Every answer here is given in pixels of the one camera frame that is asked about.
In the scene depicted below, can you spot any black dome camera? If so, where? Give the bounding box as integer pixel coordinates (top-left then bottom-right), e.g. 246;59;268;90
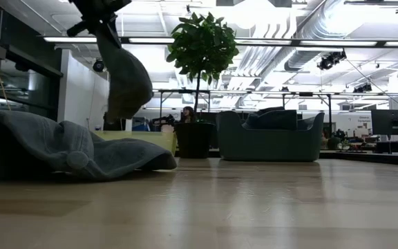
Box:
92;58;106;73

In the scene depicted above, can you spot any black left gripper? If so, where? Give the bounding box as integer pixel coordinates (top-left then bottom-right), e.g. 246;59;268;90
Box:
66;0;133;50

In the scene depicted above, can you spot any teal plastic bin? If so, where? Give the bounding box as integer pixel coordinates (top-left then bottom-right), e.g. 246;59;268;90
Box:
216;109;325;163

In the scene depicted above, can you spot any long ceiling light strip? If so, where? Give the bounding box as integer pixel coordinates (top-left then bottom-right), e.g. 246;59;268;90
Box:
43;35;398;49

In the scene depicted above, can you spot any person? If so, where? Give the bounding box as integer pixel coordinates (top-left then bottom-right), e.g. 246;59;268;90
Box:
180;106;196;124

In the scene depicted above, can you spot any grey washed baseball cap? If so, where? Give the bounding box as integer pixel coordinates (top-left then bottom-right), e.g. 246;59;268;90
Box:
95;20;154;122
0;109;178;183

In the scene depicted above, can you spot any black computer monitor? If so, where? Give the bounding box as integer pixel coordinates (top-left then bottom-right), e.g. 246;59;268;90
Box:
370;109;398;136

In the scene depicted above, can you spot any silver ventilation duct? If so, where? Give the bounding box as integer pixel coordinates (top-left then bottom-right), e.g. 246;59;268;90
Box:
283;0;347;72

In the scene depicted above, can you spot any potted green plant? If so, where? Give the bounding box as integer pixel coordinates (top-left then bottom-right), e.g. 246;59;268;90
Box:
166;12;240;159

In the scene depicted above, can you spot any black background table frame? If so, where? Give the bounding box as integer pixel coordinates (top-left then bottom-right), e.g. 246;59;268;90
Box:
157;89;333;134

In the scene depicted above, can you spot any black ceiling spotlight cluster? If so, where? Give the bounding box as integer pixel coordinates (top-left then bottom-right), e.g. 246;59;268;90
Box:
352;82;373;94
317;50;348;71

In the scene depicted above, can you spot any yellow plastic bin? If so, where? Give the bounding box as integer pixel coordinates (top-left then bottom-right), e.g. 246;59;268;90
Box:
93;130;178;156

